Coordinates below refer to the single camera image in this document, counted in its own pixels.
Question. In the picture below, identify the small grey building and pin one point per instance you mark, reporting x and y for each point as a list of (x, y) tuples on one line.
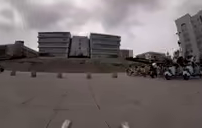
[(126, 53)]

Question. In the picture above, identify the low dark building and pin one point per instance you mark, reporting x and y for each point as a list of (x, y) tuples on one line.
[(12, 51)]

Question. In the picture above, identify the row of parked scooters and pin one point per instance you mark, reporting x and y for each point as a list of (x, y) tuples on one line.
[(175, 70)]

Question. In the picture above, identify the tall grey building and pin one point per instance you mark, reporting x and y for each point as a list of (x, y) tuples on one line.
[(194, 33)]

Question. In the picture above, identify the large grey three-block building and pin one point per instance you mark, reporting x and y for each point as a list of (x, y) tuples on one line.
[(54, 43)]

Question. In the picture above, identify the low flat building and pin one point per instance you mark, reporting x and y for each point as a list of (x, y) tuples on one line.
[(152, 55)]

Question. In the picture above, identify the robot's own part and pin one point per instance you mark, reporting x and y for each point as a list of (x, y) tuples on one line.
[(66, 124), (125, 125)]

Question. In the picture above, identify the raised bank with low wall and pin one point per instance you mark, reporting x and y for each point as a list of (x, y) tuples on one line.
[(69, 65)]

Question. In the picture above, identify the grey paved plaza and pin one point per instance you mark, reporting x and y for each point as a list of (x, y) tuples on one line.
[(99, 100)]

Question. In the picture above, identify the bollard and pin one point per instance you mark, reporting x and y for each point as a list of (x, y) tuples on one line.
[(13, 73), (33, 74), (114, 75), (88, 76), (59, 75)]

